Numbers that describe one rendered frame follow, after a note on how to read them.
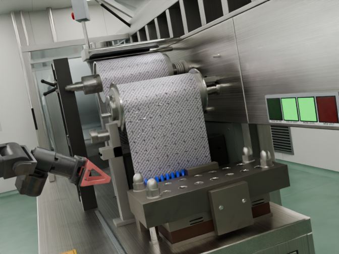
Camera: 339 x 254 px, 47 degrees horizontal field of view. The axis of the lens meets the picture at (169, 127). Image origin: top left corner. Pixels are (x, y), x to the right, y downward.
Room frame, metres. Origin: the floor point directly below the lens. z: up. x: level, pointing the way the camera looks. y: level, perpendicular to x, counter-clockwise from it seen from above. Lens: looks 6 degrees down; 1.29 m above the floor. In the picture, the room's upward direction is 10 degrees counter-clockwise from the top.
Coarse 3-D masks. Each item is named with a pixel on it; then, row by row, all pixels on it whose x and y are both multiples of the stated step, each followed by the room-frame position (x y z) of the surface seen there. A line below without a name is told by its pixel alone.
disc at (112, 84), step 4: (112, 84) 1.11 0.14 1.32; (116, 88) 1.08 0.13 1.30; (116, 92) 1.08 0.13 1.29; (120, 96) 1.06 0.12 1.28; (120, 100) 1.06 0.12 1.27; (120, 104) 1.06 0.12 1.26; (124, 116) 1.06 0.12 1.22; (124, 120) 1.06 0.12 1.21; (124, 124) 1.07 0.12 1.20; (120, 128) 1.12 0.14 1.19; (124, 128) 1.08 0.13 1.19
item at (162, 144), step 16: (192, 112) 1.13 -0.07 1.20; (128, 128) 1.07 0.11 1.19; (144, 128) 1.08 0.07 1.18; (160, 128) 1.10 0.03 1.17; (176, 128) 1.11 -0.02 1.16; (192, 128) 1.13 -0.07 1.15; (144, 144) 1.08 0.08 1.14; (160, 144) 1.09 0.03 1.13; (176, 144) 1.11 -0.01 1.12; (192, 144) 1.12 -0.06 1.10; (144, 160) 1.08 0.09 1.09; (160, 160) 1.09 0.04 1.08; (176, 160) 1.10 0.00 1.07; (192, 160) 1.12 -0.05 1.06; (208, 160) 1.14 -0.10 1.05; (144, 176) 1.07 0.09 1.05
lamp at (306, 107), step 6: (300, 102) 0.84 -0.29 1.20; (306, 102) 0.83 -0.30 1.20; (312, 102) 0.81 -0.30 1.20; (300, 108) 0.85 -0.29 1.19; (306, 108) 0.83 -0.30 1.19; (312, 108) 0.81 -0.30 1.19; (300, 114) 0.85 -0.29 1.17; (306, 114) 0.83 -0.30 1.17; (312, 114) 0.81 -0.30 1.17; (312, 120) 0.81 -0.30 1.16
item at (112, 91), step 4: (196, 76) 1.17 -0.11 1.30; (196, 80) 1.16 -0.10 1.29; (200, 84) 1.15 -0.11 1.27; (112, 88) 1.11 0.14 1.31; (200, 88) 1.15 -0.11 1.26; (112, 92) 1.11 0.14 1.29; (200, 92) 1.15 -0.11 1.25; (116, 96) 1.08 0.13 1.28; (200, 96) 1.15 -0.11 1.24; (116, 100) 1.08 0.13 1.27; (120, 108) 1.07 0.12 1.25; (120, 112) 1.07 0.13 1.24; (120, 116) 1.07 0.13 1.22; (116, 120) 1.13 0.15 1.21; (120, 120) 1.08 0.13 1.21; (120, 124) 1.09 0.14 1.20
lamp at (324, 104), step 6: (318, 102) 0.79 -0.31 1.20; (324, 102) 0.77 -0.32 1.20; (330, 102) 0.76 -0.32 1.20; (318, 108) 0.79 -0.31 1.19; (324, 108) 0.78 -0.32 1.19; (330, 108) 0.76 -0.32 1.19; (324, 114) 0.78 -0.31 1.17; (330, 114) 0.76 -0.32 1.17; (324, 120) 0.78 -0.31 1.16; (330, 120) 0.76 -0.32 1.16; (336, 120) 0.75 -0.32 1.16
